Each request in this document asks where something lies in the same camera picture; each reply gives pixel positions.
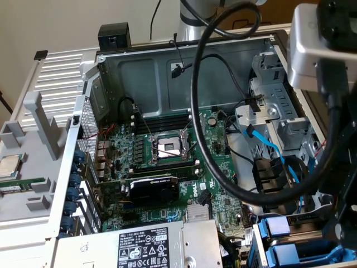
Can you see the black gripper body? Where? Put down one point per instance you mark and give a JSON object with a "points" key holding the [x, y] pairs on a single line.
{"points": [[348, 134]]}

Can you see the hard disk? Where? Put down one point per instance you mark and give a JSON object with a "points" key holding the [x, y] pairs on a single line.
{"points": [[276, 226]]}

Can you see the metal disk bay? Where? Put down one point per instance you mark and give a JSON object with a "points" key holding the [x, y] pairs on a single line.
{"points": [[306, 212]]}

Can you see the blue disk carrier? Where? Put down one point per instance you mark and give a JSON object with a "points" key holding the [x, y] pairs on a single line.
{"points": [[284, 252]]}

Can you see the metal drive cage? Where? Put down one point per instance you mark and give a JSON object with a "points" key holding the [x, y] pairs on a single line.
{"points": [[279, 92]]}

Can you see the white barcode tag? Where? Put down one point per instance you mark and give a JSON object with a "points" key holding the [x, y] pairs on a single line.
{"points": [[247, 236]]}

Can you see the coin battery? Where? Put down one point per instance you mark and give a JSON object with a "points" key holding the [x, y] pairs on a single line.
{"points": [[212, 121]]}

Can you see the silver chipset heatsink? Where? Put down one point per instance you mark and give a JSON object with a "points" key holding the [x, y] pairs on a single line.
{"points": [[198, 213]]}

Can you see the grey power supply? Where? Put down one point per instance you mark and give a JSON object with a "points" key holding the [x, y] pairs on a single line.
{"points": [[195, 240]]}

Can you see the metal socket cover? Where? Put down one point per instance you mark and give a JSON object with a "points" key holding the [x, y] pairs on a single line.
{"points": [[185, 134]]}

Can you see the black RAM slot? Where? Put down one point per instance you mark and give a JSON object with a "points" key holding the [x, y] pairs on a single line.
{"points": [[187, 174], [167, 126], [167, 119], [167, 166]]}

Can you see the CPU socket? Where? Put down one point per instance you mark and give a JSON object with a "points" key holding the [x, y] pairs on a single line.
{"points": [[167, 146]]}

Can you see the metal locking lever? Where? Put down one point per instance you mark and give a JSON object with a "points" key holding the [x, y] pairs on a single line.
{"points": [[144, 123], [167, 151]]}

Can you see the black graphics card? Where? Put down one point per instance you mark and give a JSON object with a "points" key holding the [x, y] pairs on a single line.
{"points": [[153, 192]]}

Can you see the black expansion slot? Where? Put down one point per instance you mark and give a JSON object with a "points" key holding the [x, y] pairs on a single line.
{"points": [[134, 217]]}

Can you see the open PC case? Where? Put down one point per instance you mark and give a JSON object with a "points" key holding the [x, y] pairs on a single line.
{"points": [[139, 83]]}

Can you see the green motherboard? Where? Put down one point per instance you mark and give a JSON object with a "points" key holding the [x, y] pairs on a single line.
{"points": [[120, 136]]}

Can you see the black CPU cooler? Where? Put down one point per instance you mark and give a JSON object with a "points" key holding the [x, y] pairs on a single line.
{"points": [[114, 39]]}

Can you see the dark blue slot latch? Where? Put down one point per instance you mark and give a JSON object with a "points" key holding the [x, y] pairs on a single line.
{"points": [[79, 155], [74, 180], [73, 194], [68, 223], [75, 168], [70, 208]]}

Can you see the grey parts rack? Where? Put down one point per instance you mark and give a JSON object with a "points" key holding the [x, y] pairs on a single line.
{"points": [[33, 173]]}

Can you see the small black table clip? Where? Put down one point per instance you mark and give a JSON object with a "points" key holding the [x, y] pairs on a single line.
{"points": [[40, 55]]}

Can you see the green RAM stick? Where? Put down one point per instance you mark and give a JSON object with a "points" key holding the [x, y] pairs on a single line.
{"points": [[22, 182]]}

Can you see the silver CPU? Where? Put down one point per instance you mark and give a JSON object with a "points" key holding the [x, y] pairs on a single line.
{"points": [[8, 167]]}

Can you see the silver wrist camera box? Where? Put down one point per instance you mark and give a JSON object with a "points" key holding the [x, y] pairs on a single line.
{"points": [[304, 56]]}

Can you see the black camera bracket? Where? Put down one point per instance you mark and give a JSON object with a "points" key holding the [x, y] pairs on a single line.
{"points": [[337, 22]]}

